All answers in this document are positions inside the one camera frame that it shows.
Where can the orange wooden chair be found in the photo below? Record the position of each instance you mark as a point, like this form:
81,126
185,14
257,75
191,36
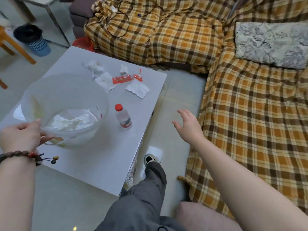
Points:
14,49

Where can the blue trash bin black bag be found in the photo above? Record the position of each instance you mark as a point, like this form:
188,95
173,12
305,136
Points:
36,43

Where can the person's left hand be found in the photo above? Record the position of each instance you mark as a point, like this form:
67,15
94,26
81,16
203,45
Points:
19,139

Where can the grey trousers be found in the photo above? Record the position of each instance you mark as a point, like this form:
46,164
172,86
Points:
142,202

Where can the person's right thumb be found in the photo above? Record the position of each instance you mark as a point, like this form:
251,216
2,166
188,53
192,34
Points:
177,126

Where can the red snack wrapper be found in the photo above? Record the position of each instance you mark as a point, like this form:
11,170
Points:
124,78

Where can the person's left forearm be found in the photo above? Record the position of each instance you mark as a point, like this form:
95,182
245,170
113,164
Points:
14,194

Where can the black and white shoe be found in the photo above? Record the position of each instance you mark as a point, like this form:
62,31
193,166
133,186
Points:
150,158

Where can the dark brown sofa armrest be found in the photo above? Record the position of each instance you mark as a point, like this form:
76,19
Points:
79,14

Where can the person's right hand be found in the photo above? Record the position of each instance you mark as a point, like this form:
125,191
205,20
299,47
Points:
191,128

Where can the folded white tissue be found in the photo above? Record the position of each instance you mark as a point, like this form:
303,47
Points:
138,90

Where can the person's right forearm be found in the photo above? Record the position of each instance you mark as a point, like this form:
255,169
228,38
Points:
240,190

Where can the crumpled white tissue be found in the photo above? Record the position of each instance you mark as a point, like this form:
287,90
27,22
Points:
94,67

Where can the metal frame table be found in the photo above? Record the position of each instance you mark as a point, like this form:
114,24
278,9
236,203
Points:
51,19

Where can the white crumpled tissues in bin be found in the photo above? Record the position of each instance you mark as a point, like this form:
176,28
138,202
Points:
69,121

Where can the red plastic bag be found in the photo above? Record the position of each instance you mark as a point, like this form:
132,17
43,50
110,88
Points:
83,44

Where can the small white tissue scrap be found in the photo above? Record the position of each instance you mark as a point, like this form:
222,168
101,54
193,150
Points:
124,69

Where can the person's left thumb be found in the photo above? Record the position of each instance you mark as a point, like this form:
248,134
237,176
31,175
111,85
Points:
31,123

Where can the clear bottle with red cap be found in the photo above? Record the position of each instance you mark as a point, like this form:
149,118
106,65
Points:
123,119

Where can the plaid sofa cover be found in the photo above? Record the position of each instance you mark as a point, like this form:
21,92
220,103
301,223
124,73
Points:
173,38
252,117

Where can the grey floral pillow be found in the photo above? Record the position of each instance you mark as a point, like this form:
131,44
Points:
269,44

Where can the white coffee table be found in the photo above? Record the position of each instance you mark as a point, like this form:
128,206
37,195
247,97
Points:
96,156

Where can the translucent plastic bin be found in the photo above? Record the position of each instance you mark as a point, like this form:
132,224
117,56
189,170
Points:
72,93

